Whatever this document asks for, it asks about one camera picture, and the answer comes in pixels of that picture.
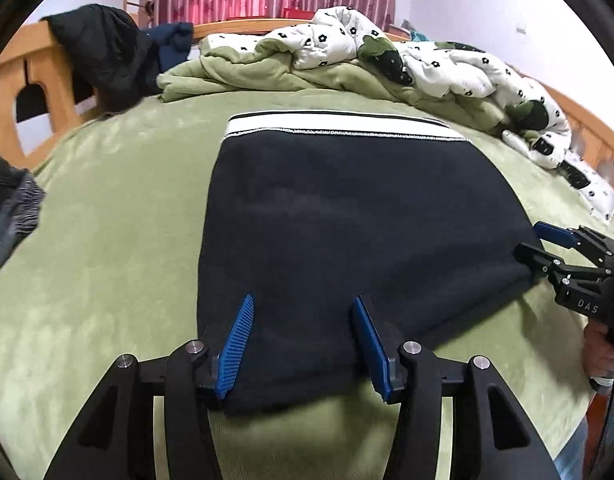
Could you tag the wooden bed frame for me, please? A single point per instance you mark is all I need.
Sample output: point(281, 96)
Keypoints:
point(47, 65)

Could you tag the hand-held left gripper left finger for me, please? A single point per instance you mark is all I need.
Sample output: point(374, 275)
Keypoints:
point(234, 350)

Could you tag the person's right hand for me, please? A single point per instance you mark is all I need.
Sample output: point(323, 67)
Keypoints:
point(599, 350)

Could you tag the black pants with white waistband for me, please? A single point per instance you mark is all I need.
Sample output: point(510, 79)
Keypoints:
point(337, 235)

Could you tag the red box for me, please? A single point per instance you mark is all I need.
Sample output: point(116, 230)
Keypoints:
point(297, 13)

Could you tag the person's blue jeans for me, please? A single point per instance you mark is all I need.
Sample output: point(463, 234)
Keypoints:
point(572, 455)

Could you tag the white and green floral quilt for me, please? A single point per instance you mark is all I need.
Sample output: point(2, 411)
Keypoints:
point(327, 40)

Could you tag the grey pants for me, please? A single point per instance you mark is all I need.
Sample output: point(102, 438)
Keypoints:
point(12, 210)

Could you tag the teal cloth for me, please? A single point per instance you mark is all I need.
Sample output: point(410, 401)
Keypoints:
point(417, 35)

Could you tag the black jacket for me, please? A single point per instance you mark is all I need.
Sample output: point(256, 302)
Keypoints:
point(107, 50)

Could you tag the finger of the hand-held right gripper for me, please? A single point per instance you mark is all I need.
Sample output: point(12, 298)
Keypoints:
point(552, 234)
point(532, 255)

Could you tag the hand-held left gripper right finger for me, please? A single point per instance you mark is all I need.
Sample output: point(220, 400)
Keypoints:
point(369, 350)

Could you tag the navy blue garment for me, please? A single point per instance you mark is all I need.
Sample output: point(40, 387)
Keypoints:
point(172, 40)

